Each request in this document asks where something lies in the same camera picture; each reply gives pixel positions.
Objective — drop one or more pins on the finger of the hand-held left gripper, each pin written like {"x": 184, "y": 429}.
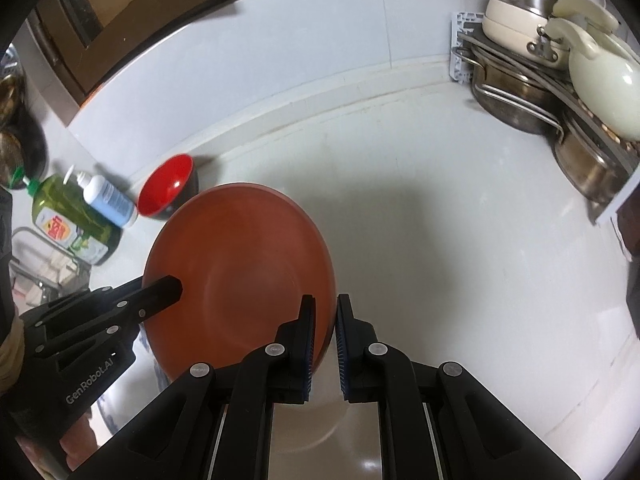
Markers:
{"x": 165, "y": 292}
{"x": 115, "y": 290}

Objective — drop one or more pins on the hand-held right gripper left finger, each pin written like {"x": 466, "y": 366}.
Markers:
{"x": 310, "y": 340}

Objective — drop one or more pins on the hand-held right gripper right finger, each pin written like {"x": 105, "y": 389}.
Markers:
{"x": 342, "y": 345}

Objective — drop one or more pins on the pink bowl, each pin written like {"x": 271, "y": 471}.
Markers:
{"x": 240, "y": 270}

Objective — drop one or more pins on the person's left hand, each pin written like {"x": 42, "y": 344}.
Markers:
{"x": 77, "y": 440}

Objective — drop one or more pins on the metal sink rack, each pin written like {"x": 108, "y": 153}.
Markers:
{"x": 60, "y": 265}

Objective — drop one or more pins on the white blue pump bottle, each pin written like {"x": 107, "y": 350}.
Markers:
{"x": 107, "y": 200}

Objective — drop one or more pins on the green dish soap bottle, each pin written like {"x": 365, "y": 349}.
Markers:
{"x": 65, "y": 210}

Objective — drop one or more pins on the red bowl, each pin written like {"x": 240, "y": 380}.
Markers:
{"x": 167, "y": 185}

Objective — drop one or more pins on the dark wok pan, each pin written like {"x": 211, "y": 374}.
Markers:
{"x": 20, "y": 110}

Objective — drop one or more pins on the steel pot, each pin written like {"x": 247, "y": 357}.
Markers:
{"x": 585, "y": 160}
{"x": 510, "y": 95}

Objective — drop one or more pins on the white pot rack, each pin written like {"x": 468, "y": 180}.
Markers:
{"x": 462, "y": 22}

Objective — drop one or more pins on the cream saucepan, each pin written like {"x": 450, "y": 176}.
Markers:
{"x": 510, "y": 25}

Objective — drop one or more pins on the cream ceramic pot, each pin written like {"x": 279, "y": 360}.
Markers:
{"x": 605, "y": 85}

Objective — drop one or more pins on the brown wooden window frame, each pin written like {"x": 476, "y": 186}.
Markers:
{"x": 75, "y": 50}

